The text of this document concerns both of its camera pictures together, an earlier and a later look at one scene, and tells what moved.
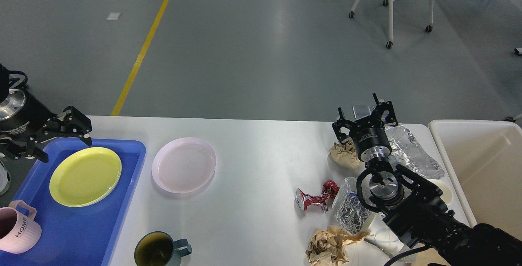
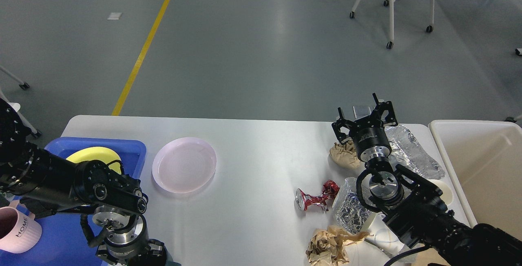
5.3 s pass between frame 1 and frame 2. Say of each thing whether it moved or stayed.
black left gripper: moved
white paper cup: stayed
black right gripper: stayed
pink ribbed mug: stayed
